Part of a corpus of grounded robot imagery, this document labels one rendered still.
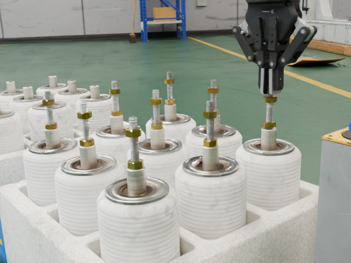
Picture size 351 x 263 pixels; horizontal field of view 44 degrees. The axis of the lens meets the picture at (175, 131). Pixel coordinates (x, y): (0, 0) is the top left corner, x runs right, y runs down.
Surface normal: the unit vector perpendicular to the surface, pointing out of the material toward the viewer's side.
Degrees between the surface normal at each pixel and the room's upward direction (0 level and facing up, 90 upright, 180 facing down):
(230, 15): 90
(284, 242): 90
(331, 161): 90
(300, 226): 90
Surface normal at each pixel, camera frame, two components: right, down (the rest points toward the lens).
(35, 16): 0.14, 0.27
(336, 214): -0.78, 0.19
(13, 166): 0.64, 0.19
